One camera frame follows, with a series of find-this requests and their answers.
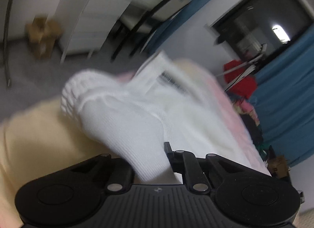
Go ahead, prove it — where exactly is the pile of clothes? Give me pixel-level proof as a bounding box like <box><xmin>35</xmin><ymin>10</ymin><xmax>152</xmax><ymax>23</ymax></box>
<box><xmin>228</xmin><ymin>93</ymin><xmax>269</xmax><ymax>161</ymax></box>

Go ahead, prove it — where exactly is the pastel tie-dye bed cover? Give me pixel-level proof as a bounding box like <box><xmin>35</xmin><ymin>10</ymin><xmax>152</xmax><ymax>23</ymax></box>
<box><xmin>1</xmin><ymin>60</ymin><xmax>269</xmax><ymax>227</ymax></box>

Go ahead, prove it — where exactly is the red garment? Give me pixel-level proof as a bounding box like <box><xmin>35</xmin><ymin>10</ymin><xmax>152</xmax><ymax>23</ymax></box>
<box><xmin>224</xmin><ymin>60</ymin><xmax>258</xmax><ymax>99</ymax></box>

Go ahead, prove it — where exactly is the brown paper bag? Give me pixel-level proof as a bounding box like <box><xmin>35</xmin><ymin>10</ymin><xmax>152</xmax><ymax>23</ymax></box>
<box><xmin>267</xmin><ymin>155</ymin><xmax>289</xmax><ymax>179</ymax></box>

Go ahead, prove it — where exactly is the blue curtain right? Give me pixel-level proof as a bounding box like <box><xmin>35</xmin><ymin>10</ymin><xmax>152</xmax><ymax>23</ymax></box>
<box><xmin>249</xmin><ymin>27</ymin><xmax>313</xmax><ymax>166</ymax></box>

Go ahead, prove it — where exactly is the tripod stand with phone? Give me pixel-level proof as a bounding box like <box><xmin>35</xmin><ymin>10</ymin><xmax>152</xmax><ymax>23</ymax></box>
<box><xmin>216</xmin><ymin>43</ymin><xmax>268</xmax><ymax>92</ymax></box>

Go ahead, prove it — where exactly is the black and white chair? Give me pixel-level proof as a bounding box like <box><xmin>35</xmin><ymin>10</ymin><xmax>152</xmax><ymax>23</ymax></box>
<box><xmin>111</xmin><ymin>0</ymin><xmax>192</xmax><ymax>62</ymax></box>

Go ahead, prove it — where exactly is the cardboard box on floor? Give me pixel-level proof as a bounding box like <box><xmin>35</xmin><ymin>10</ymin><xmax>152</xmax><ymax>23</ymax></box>
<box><xmin>26</xmin><ymin>15</ymin><xmax>63</xmax><ymax>60</ymax></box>

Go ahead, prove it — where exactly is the dark window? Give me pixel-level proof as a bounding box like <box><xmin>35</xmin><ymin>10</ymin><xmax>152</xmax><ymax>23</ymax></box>
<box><xmin>213</xmin><ymin>0</ymin><xmax>313</xmax><ymax>67</ymax></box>

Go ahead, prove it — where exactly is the white dressing table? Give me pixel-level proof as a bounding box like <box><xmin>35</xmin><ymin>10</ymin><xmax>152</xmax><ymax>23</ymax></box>
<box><xmin>55</xmin><ymin>0</ymin><xmax>161</xmax><ymax>63</ymax></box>

